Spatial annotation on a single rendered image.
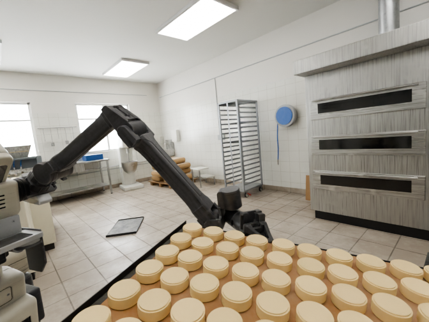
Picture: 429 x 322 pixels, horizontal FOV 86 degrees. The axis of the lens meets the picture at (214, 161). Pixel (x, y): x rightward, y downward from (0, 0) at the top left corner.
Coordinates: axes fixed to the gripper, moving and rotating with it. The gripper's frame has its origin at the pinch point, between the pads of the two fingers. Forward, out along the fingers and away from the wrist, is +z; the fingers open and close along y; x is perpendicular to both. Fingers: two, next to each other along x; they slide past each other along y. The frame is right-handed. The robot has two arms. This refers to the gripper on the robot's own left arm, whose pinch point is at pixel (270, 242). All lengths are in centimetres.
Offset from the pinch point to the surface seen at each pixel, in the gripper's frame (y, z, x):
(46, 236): 102, -288, 112
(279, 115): -47, -296, -251
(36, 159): 9, -302, 117
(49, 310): 112, -158, 85
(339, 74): -86, -145, -208
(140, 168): 94, -686, -48
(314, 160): 15, -171, -204
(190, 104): -90, -567, -175
